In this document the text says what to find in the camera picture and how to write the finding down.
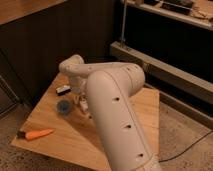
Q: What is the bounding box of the black floor cable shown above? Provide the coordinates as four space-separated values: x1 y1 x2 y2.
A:
158 129 213 164

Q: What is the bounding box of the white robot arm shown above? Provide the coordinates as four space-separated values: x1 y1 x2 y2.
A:
59 55 162 171

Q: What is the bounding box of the metal rail base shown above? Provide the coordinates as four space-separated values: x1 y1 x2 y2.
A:
110 42 213 129

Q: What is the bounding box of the orange toy carrot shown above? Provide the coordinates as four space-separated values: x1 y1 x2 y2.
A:
17 129 54 141

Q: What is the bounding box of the wooden counter top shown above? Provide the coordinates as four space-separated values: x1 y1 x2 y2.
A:
0 0 66 25

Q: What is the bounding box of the metal vertical pole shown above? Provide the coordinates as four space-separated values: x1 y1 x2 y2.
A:
120 0 127 47

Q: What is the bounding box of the blue round cup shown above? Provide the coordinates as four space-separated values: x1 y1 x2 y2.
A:
57 100 71 116

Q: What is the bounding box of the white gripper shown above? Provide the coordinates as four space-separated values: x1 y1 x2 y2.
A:
69 77 87 104

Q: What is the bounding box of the wooden shelf with clutter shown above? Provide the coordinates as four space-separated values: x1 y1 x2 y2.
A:
121 0 213 31

